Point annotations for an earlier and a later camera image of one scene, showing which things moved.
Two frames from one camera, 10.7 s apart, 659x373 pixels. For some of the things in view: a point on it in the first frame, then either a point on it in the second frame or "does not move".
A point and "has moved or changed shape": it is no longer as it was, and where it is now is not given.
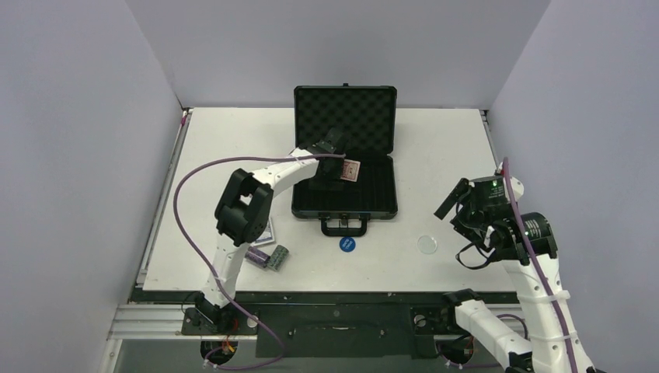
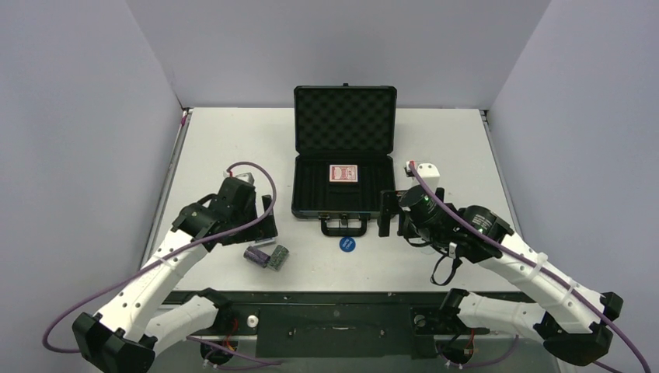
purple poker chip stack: [257, 256] does not move
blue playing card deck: [267, 236] does not move
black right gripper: [460, 207] → [388, 212]
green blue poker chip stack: [278, 257] does not move
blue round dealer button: [347, 244] does not move
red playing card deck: [350, 170] has moved or changed shape
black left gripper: [336, 175] → [263, 230]
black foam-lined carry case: [369, 115] does not move
